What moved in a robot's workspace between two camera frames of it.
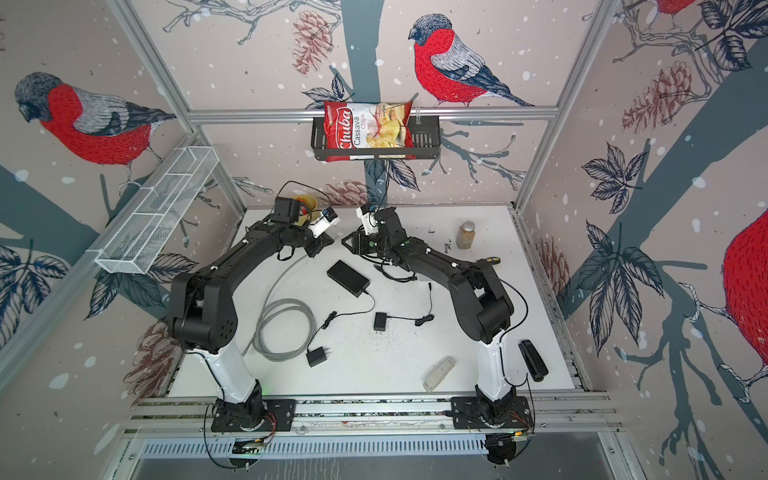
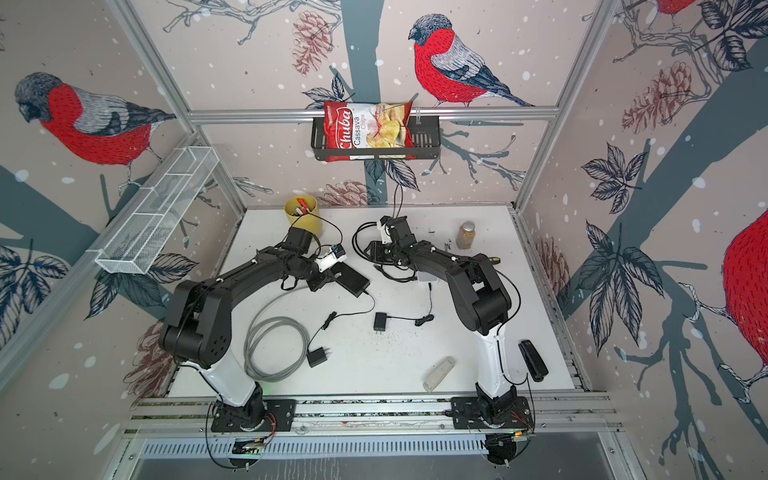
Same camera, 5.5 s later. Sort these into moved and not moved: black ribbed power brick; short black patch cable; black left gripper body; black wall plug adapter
Moved: black left gripper body
Not moved: black wall plug adapter; short black patch cable; black ribbed power brick
